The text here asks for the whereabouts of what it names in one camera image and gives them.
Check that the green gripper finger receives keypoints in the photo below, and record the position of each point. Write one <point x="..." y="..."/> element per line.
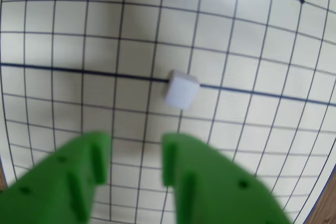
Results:
<point x="47" y="192"/>
<point x="218" y="195"/>

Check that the cream Go board dark frame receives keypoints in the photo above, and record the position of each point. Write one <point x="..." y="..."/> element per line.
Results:
<point x="105" y="51"/>

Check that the white cube stone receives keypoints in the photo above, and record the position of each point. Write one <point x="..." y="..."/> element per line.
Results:
<point x="182" y="91"/>

